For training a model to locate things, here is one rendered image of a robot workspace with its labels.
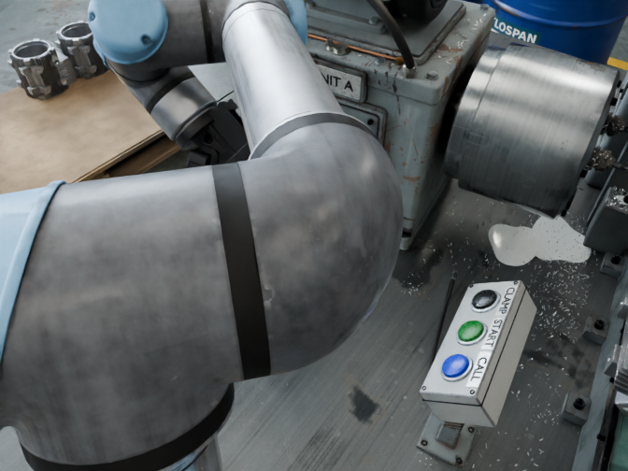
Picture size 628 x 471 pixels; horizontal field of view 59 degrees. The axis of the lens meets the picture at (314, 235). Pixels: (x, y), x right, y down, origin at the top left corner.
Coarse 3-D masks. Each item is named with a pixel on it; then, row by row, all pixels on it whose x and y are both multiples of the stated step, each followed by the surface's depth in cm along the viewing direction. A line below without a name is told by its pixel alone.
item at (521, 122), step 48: (528, 48) 86; (480, 96) 84; (528, 96) 80; (576, 96) 79; (480, 144) 84; (528, 144) 81; (576, 144) 78; (480, 192) 92; (528, 192) 85; (576, 192) 88
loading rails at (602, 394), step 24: (624, 264) 100; (624, 288) 92; (600, 336) 91; (600, 360) 88; (600, 384) 82; (576, 408) 82; (600, 408) 76; (600, 432) 71; (624, 432) 70; (576, 456) 78; (600, 456) 67; (624, 456) 68
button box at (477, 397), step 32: (480, 288) 68; (512, 288) 64; (480, 320) 63; (512, 320) 62; (448, 352) 62; (480, 352) 59; (512, 352) 61; (448, 384) 58; (480, 384) 56; (448, 416) 60; (480, 416) 57
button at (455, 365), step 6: (456, 354) 60; (450, 360) 60; (456, 360) 59; (462, 360) 59; (444, 366) 59; (450, 366) 59; (456, 366) 58; (462, 366) 58; (444, 372) 59; (450, 372) 58; (456, 372) 58; (462, 372) 58
